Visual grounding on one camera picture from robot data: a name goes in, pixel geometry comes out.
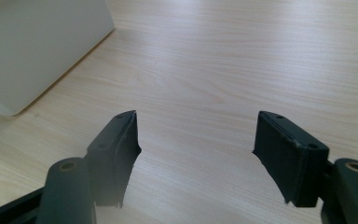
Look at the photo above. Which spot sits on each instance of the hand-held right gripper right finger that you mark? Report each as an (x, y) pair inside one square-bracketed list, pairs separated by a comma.
[(287, 155)]

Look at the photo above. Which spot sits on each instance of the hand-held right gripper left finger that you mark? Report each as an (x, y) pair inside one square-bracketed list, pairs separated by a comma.
[(113, 155)]

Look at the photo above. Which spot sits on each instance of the white plastic box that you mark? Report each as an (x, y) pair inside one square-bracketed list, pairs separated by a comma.
[(34, 49)]

